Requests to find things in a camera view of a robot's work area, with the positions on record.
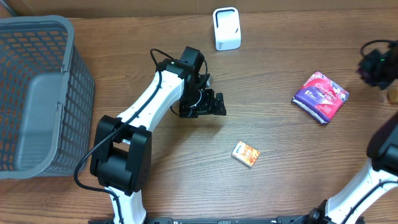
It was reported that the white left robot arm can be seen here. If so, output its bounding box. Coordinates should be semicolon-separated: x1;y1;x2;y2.
90;47;226;223

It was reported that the red Carefree pad pack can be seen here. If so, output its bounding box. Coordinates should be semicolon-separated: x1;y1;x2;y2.
292;72;349;125

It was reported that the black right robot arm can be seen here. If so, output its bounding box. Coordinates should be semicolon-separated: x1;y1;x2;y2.
294;40;397;224

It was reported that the Kleenex tissue pack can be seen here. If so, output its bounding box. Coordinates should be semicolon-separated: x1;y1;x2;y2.
231;141;261;168

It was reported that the gold tube cap at edge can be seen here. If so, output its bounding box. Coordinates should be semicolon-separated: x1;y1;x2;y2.
387;87;398;104

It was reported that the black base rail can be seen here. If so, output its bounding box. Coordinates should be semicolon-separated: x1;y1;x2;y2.
88;216;312;224

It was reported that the white barcode scanner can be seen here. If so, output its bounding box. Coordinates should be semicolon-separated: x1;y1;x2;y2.
213;7;241;51

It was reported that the grey plastic basket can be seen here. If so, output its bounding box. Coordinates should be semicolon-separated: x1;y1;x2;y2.
1;16;95;179

